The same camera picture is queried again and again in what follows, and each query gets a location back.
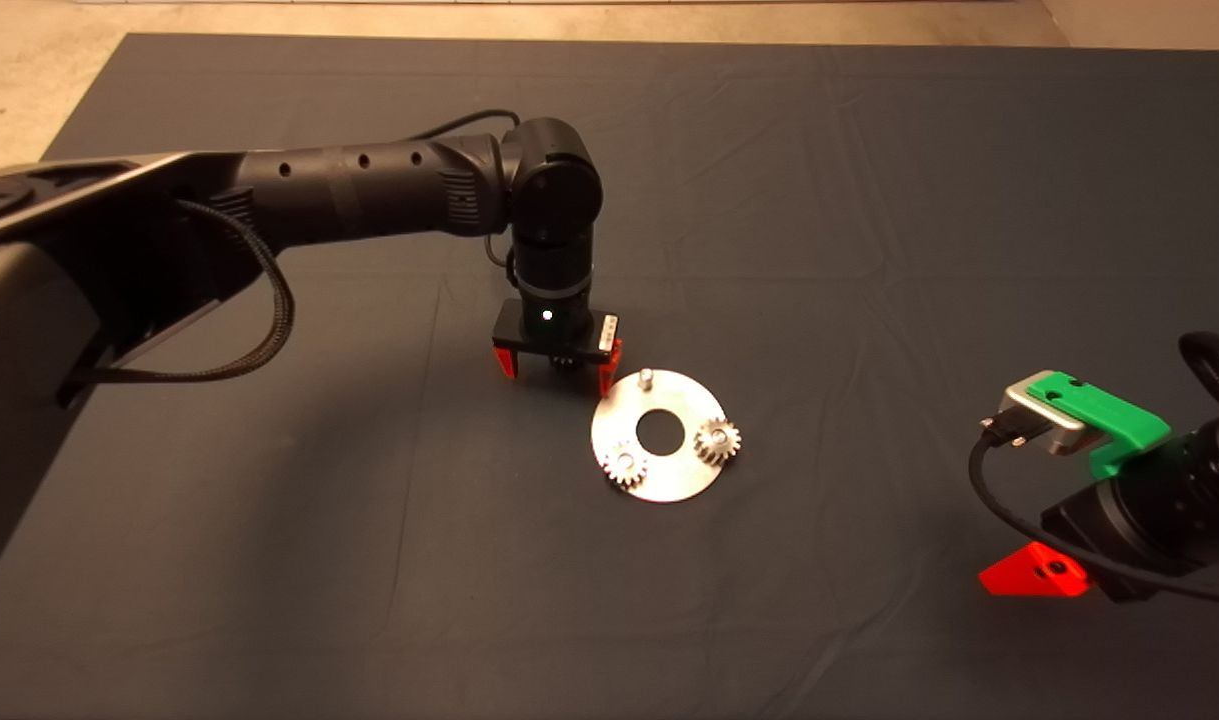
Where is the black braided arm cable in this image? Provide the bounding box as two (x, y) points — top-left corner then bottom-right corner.
(1177, 332), (1219, 401)
(59, 198), (297, 386)

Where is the green right camera mount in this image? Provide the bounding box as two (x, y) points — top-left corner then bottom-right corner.
(1029, 370), (1173, 479)

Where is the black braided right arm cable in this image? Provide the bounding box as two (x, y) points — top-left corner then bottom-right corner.
(1177, 332), (1219, 401)

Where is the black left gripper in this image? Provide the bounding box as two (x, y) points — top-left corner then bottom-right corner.
(492, 290), (623, 396)

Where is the black right camera cable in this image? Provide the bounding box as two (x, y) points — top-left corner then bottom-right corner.
(969, 415), (1219, 606)

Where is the dark grey table cloth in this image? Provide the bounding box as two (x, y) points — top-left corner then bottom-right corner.
(0, 30), (1219, 720)

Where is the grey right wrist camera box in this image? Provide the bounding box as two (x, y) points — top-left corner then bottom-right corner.
(1004, 372), (1088, 456)

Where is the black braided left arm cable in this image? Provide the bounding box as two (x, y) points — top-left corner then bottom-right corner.
(59, 198), (297, 386)

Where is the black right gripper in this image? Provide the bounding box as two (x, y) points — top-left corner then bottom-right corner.
(979, 438), (1218, 603)

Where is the round metal carrier plate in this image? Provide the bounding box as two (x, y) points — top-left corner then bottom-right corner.
(591, 368), (728, 504)

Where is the black left camera cable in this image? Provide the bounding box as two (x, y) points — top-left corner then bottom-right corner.
(409, 108), (522, 141)

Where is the black camera cable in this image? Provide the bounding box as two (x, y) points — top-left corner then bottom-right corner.
(409, 108), (522, 141)
(969, 415), (1219, 606)

